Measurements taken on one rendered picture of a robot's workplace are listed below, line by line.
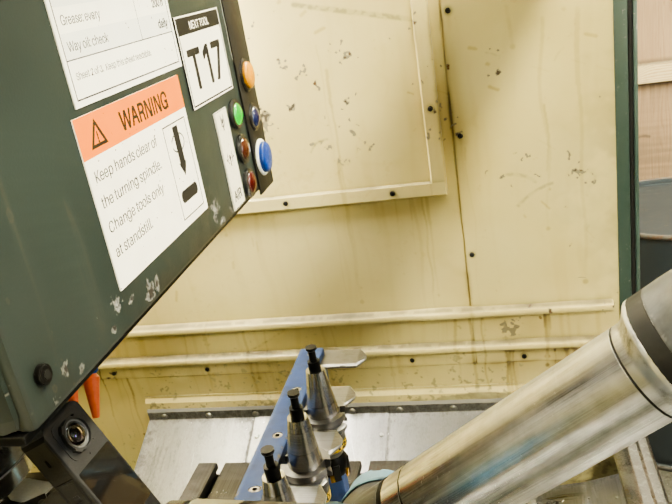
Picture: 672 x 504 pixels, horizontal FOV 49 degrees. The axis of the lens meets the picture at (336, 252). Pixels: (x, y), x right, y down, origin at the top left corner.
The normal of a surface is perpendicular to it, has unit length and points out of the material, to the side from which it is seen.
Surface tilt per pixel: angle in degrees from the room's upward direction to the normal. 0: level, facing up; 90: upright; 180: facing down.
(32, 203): 90
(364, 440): 24
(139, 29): 90
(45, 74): 90
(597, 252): 90
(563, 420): 68
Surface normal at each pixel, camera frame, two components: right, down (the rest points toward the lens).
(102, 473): 0.80, -0.46
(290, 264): -0.18, 0.38
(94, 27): 0.97, -0.07
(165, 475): -0.22, -0.68
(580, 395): -0.68, -0.14
